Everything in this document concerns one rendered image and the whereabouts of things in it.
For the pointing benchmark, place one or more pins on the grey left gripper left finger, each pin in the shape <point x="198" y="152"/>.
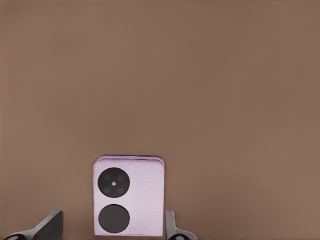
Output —
<point x="47" y="225"/>

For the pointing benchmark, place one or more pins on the lilac flip phone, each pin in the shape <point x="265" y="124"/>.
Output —
<point x="145" y="195"/>

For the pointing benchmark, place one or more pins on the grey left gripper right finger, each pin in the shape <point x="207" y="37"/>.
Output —
<point x="171" y="225"/>

